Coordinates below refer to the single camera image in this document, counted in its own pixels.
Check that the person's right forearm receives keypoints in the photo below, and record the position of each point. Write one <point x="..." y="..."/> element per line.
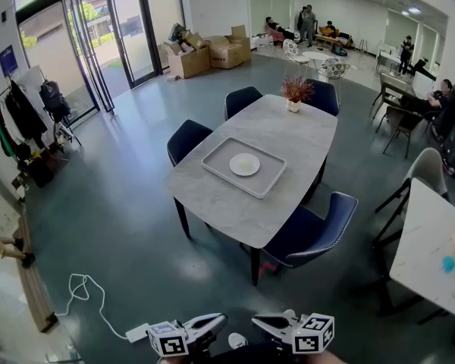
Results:
<point x="331" y="358"/>

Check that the white marble side table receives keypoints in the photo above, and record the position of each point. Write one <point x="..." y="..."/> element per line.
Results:
<point x="428" y="241"/>

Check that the brown cardboard box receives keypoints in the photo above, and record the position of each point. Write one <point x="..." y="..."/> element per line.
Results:
<point x="244" y="44"/>
<point x="191" y="64"/>
<point x="225" y="57"/>

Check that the grey rectangular tray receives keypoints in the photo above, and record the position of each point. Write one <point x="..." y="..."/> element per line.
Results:
<point x="220" y="157"/>

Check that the small round white table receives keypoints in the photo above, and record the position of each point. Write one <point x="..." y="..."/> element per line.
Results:
<point x="315" y="54"/>

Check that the potted red-brown plant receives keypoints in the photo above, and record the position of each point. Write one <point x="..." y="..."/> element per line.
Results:
<point x="296" y="89"/>

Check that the long ceiling light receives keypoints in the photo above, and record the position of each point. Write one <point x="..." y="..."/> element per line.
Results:
<point x="412" y="10"/>

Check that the clothes rack with hanging clothes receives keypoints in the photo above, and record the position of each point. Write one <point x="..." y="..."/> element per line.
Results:
<point x="22" y="120"/>

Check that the wooden threshold strip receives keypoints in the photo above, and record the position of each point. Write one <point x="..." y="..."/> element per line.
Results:
<point x="32" y="283"/>

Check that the dark blue upholstered chair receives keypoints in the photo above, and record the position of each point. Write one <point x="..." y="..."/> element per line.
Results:
<point x="326" y="95"/>
<point x="186" y="139"/>
<point x="311" y="233"/>
<point x="240" y="101"/>

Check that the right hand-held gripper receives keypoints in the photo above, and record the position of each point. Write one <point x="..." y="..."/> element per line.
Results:
<point x="312" y="336"/>

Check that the white round plate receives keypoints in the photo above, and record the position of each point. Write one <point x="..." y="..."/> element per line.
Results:
<point x="235" y="168"/>

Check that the light grey shell chair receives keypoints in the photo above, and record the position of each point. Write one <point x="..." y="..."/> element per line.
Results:
<point x="428" y="167"/>

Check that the black framed glass door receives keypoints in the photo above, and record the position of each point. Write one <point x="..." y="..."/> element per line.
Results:
<point x="130" y="32"/>

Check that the black backpack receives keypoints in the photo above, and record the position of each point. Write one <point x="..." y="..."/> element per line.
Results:
<point x="55" y="101"/>

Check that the person's dark trousers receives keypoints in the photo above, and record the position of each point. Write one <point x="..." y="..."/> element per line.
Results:
<point x="250" y="355"/>

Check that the person's white shoe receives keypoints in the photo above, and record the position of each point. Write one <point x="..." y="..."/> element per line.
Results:
<point x="237" y="340"/>

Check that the brown black-framed chair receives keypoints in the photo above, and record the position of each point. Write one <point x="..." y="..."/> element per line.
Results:
<point x="405" y="121"/>

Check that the white patterned chair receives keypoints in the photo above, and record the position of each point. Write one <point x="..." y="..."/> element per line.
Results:
<point x="291" y="48"/>
<point x="334" y="67"/>

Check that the grey marble dining table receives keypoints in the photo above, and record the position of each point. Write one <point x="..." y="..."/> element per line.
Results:
<point x="235" y="214"/>

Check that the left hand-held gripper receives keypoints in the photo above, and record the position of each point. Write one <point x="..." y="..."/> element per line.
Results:
<point x="167" y="341"/>

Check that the dark glass table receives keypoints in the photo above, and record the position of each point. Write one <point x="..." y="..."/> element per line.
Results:
<point x="396" y="83"/>

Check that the small blue object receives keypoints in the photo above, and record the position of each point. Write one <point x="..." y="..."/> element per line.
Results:
<point x="449" y="264"/>

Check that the blue wall sign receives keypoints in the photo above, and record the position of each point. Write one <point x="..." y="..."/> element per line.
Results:
<point x="8" y="61"/>

